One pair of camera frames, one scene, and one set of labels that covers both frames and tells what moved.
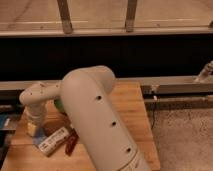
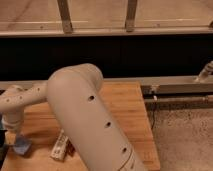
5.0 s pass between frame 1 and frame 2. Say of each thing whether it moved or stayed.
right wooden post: stayed
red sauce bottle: stayed
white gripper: moved
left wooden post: stayed
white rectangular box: moved
